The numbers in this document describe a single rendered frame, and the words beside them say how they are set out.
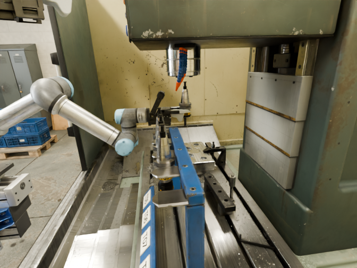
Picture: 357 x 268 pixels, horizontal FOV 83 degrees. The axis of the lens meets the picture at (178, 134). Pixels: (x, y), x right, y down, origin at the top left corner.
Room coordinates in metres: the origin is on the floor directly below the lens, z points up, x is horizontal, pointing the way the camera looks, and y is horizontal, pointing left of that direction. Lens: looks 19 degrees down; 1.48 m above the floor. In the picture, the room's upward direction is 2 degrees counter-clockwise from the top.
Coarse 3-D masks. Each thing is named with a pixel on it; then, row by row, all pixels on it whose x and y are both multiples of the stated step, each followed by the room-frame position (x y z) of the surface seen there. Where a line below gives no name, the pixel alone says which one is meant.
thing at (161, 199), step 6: (162, 192) 0.38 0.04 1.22; (168, 192) 0.38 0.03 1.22; (174, 192) 0.37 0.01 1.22; (180, 192) 0.37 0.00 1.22; (156, 198) 0.36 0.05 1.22; (162, 198) 0.36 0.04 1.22; (168, 198) 0.36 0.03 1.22; (174, 198) 0.35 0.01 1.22; (180, 198) 0.35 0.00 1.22; (156, 204) 0.34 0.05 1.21; (162, 204) 0.34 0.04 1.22; (168, 204) 0.34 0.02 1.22; (174, 204) 0.34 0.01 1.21; (180, 204) 0.34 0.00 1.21; (186, 204) 0.34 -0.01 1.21
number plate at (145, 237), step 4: (148, 228) 0.55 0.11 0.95; (144, 232) 0.55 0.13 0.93; (148, 232) 0.53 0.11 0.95; (144, 236) 0.53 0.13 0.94; (148, 236) 0.52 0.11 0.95; (144, 240) 0.52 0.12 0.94; (148, 240) 0.50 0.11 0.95; (144, 244) 0.50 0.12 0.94; (148, 244) 0.49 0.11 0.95; (140, 248) 0.50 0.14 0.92; (144, 248) 0.48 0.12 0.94; (140, 252) 0.49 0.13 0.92
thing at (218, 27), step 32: (128, 0) 0.65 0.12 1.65; (160, 0) 0.66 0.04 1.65; (192, 0) 0.67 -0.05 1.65; (224, 0) 0.68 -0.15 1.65; (256, 0) 0.69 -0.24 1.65; (288, 0) 0.70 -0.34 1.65; (320, 0) 0.71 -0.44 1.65; (160, 32) 0.66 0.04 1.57; (192, 32) 0.67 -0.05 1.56; (224, 32) 0.68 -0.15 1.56; (256, 32) 0.69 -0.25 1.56; (288, 32) 0.70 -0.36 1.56; (320, 32) 0.71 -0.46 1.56
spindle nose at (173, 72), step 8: (168, 48) 0.94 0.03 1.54; (200, 48) 0.96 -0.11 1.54; (168, 56) 0.95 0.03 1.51; (176, 56) 0.92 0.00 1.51; (192, 56) 0.92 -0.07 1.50; (200, 56) 0.96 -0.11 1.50; (168, 64) 0.95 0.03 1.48; (176, 64) 0.92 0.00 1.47; (192, 64) 0.92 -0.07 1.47; (200, 64) 0.96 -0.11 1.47; (168, 72) 0.96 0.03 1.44; (176, 72) 0.92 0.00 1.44; (192, 72) 0.92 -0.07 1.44; (200, 72) 0.97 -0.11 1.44
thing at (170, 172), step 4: (156, 168) 0.49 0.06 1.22; (160, 168) 0.49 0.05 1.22; (164, 168) 0.49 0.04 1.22; (168, 168) 0.48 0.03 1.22; (172, 168) 0.48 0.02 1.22; (176, 168) 0.48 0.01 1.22; (152, 172) 0.47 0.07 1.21; (156, 172) 0.46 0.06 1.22; (160, 172) 0.46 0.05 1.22; (164, 172) 0.46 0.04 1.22; (168, 172) 0.46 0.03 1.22; (172, 172) 0.46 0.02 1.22; (176, 172) 0.46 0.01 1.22; (156, 176) 0.45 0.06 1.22; (160, 176) 0.45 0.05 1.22; (164, 176) 0.45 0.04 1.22; (168, 176) 0.45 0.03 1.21; (172, 176) 0.45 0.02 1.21; (176, 176) 0.45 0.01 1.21; (180, 176) 0.45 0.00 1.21
